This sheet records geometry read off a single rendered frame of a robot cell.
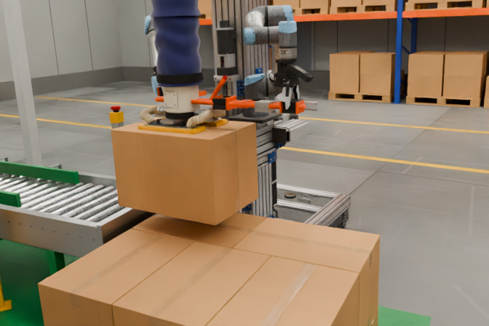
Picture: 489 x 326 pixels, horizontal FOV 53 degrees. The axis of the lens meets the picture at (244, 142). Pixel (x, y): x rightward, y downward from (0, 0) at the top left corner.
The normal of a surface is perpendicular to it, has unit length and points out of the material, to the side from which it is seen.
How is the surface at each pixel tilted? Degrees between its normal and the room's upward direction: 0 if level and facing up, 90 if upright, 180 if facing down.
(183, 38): 70
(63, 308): 90
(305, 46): 90
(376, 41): 90
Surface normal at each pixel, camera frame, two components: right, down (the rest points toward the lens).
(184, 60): 0.40, -0.07
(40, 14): 0.84, 0.10
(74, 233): -0.45, 0.23
